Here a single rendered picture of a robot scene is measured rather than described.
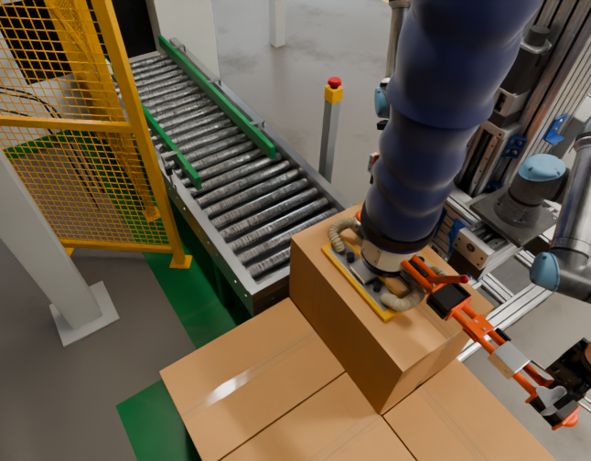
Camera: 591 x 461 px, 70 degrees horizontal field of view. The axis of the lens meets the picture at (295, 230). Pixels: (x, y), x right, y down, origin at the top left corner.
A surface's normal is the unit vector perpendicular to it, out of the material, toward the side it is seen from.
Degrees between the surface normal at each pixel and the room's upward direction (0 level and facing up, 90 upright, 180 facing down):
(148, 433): 0
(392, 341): 0
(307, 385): 0
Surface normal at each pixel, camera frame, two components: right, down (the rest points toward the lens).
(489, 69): 0.26, 0.55
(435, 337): 0.03, -0.65
